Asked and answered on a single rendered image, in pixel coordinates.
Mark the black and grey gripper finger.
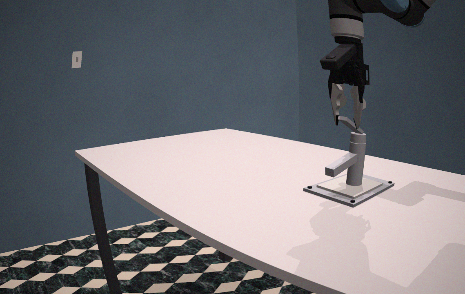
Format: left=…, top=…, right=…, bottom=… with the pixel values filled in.
left=328, top=70, right=347, bottom=125
left=350, top=72, right=366, bottom=129

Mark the grey tap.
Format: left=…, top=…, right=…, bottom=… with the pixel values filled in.
left=316, top=116, right=383, bottom=199

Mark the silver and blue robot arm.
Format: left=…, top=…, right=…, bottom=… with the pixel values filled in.
left=320, top=0, right=436, bottom=70

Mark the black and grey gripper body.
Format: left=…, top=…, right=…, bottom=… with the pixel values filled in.
left=332, top=36, right=369, bottom=86

